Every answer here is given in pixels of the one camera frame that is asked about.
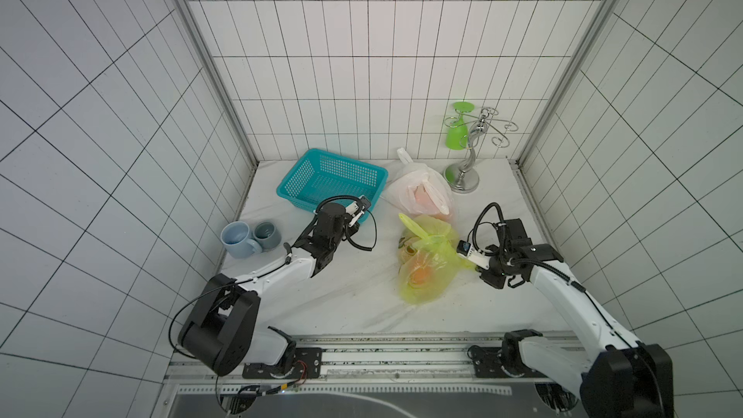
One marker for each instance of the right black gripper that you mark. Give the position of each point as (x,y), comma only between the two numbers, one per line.
(496,267)

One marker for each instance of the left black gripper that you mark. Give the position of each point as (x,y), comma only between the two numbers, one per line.
(341,219)

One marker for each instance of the green plastic bag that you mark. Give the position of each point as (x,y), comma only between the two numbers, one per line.
(428,241)

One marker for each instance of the white printed plastic bag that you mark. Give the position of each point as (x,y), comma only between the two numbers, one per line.
(419,190)

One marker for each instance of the orange one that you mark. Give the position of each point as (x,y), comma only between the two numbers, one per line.
(419,276)

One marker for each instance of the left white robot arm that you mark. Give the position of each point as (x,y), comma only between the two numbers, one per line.
(222,331)

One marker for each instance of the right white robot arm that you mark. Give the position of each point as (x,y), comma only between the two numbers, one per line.
(614,374)

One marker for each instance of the teal plastic basket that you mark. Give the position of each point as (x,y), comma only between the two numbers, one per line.
(320,174)

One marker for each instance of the dark teal cup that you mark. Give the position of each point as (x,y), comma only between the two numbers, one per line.
(267,235)

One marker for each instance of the chrome glass holder stand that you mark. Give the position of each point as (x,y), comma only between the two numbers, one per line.
(462,177)

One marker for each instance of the light blue cup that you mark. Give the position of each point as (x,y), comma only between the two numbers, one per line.
(237,239)

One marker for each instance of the green plastic wine glass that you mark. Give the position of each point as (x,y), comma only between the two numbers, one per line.
(457,133)

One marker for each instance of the aluminium mounting rail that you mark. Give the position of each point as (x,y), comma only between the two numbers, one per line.
(365,365)

